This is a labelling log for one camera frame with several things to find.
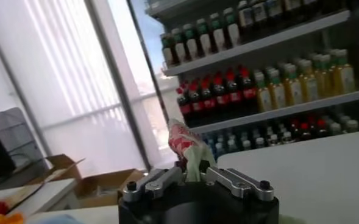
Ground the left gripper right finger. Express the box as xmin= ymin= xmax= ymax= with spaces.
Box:
xmin=199 ymin=159 xmax=275 ymax=202

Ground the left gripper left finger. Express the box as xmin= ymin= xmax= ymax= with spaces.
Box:
xmin=123 ymin=166 xmax=188 ymax=203

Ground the green t-shirt red print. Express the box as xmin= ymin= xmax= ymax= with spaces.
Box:
xmin=168 ymin=117 xmax=217 ymax=183

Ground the brown cardboard box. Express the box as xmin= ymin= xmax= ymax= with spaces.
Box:
xmin=26 ymin=153 xmax=146 ymax=211

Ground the cola bottle red cap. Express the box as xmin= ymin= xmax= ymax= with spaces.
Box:
xmin=225 ymin=69 xmax=244 ymax=112
xmin=176 ymin=88 xmax=192 ymax=122
xmin=239 ymin=66 xmax=258 ymax=109
xmin=212 ymin=74 xmax=230 ymax=115
xmin=188 ymin=82 xmax=205 ymax=121
xmin=201 ymin=78 xmax=217 ymax=118

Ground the yellow juice bottle green label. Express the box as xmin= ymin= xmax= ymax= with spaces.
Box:
xmin=267 ymin=68 xmax=286 ymax=110
xmin=297 ymin=59 xmax=319 ymax=103
xmin=333 ymin=49 xmax=356 ymax=94
xmin=315 ymin=54 xmax=335 ymax=98
xmin=254 ymin=71 xmax=273 ymax=113
xmin=284 ymin=63 xmax=304 ymax=106

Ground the plain white side table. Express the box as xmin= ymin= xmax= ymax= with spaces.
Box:
xmin=0 ymin=178 xmax=79 ymax=219

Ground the wide grey window mullion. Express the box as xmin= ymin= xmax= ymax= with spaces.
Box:
xmin=84 ymin=0 xmax=152 ymax=172

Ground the dark tea bottle green cap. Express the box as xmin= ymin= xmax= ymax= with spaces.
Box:
xmin=171 ymin=27 xmax=188 ymax=63
xmin=223 ymin=7 xmax=241 ymax=47
xmin=161 ymin=33 xmax=176 ymax=66
xmin=183 ymin=23 xmax=200 ymax=60
xmin=196 ymin=18 xmax=213 ymax=55
xmin=210 ymin=12 xmax=227 ymax=52

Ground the grey metal shelf unit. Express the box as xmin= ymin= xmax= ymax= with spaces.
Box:
xmin=144 ymin=0 xmax=359 ymax=136

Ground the grey metal rack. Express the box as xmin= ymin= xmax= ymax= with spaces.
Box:
xmin=0 ymin=106 xmax=51 ymax=173

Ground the orange small object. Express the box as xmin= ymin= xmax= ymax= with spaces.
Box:
xmin=0 ymin=212 xmax=25 ymax=224

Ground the dark drink bottle blue label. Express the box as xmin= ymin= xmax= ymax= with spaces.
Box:
xmin=237 ymin=1 xmax=255 ymax=40
xmin=284 ymin=0 xmax=302 ymax=25
xmin=266 ymin=0 xmax=284 ymax=31
xmin=252 ymin=0 xmax=268 ymax=36

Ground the thin black window post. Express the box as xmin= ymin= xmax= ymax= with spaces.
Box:
xmin=126 ymin=0 xmax=170 ymax=122

